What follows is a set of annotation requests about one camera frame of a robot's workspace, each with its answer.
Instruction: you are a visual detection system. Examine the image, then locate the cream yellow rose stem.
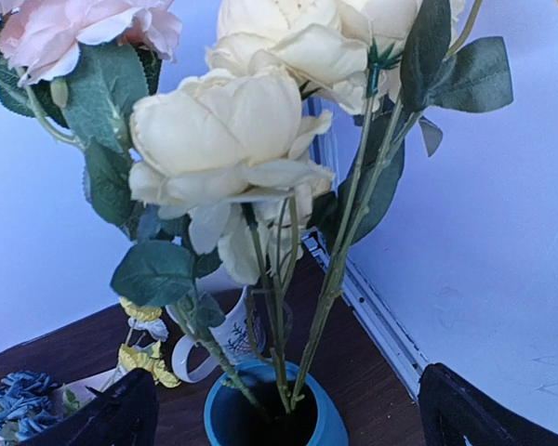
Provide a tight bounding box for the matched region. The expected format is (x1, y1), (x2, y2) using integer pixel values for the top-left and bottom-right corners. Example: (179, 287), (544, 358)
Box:
(112, 1), (513, 414)

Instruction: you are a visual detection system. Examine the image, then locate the small yellow flower stem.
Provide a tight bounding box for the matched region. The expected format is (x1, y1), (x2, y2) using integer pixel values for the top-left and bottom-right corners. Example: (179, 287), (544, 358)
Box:
(100, 296), (180, 390)

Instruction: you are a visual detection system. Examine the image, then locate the right aluminium post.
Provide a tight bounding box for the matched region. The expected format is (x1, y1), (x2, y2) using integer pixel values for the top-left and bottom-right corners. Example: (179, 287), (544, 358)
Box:
(306, 98), (428, 401)

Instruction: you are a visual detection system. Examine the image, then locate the teal vase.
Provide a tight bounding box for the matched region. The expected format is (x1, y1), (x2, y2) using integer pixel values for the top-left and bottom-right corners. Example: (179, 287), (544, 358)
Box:
(204, 360), (350, 446)

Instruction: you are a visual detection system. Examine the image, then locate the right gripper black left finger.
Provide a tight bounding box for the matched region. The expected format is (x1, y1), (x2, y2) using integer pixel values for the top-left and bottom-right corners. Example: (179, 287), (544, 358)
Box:
(25, 368), (159, 446)

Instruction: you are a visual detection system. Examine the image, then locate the cream floral mug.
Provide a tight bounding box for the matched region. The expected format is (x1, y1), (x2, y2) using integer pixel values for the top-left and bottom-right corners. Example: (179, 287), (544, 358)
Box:
(171, 287), (256, 384)

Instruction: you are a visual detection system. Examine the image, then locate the pink wrapping paper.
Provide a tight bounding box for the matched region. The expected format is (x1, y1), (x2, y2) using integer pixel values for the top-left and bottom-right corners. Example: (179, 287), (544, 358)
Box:
(0, 380), (103, 446)

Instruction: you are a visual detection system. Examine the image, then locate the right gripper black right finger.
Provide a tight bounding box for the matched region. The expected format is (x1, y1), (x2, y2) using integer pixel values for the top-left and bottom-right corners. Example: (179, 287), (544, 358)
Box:
(418, 363), (558, 446)

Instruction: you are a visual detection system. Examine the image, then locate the blue hydrangea stem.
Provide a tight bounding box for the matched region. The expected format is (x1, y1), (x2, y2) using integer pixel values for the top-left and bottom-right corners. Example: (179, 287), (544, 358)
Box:
(0, 371), (83, 445)

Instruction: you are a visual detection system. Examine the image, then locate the pink peony stem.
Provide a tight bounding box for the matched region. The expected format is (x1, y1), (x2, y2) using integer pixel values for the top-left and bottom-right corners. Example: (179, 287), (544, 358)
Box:
(0, 1), (182, 239)

